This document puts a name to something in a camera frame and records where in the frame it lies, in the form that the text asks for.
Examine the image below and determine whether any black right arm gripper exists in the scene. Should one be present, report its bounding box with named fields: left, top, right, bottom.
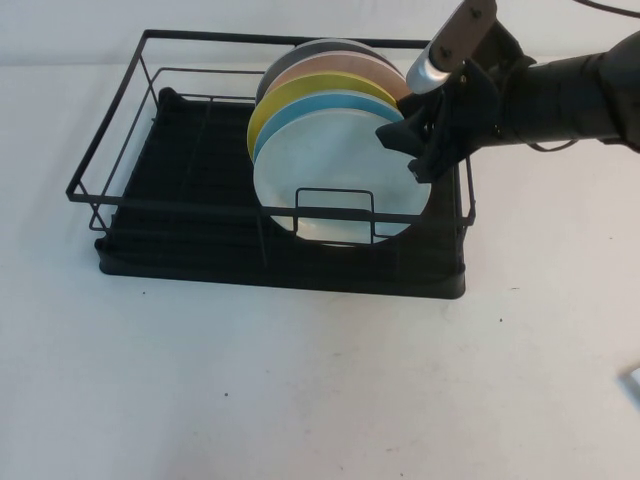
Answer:
left=375, top=24, right=537, bottom=183

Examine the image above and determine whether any white round plate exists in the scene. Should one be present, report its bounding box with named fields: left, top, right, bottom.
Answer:
left=252, top=110, right=434, bottom=249

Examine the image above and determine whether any pink round plate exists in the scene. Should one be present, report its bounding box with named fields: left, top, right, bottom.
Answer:
left=269, top=52, right=409, bottom=101

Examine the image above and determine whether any blue round plate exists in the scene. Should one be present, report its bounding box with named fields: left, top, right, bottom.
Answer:
left=252, top=92, right=406, bottom=164

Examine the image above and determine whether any yellow round plate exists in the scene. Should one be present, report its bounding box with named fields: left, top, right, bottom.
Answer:
left=247, top=73, right=399, bottom=164

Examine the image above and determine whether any gray round plate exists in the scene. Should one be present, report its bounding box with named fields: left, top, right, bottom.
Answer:
left=255, top=38, right=396, bottom=109

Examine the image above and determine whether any black plastic drip tray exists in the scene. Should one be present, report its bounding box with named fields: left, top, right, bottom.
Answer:
left=94, top=87, right=469, bottom=301

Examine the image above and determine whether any white flat object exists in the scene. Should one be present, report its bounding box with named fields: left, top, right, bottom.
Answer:
left=617, top=367, right=640, bottom=397

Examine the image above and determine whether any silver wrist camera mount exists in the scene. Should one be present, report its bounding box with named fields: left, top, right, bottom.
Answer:
left=404, top=0, right=499, bottom=95

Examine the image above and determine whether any thin black cable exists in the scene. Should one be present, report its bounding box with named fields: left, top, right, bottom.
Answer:
left=527, top=138, right=579, bottom=154

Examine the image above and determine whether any black wire dish rack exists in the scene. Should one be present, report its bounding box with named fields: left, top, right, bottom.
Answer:
left=65, top=29, right=477, bottom=266

